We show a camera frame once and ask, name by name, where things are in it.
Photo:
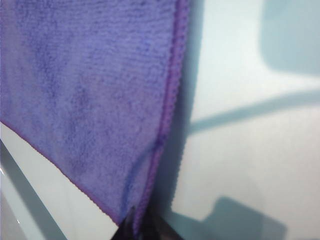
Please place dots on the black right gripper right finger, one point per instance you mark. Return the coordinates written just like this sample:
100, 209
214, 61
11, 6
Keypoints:
160, 231

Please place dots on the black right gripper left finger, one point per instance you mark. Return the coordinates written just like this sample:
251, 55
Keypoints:
125, 230

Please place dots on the purple microfiber cloth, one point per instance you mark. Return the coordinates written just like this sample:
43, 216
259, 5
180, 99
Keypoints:
87, 87

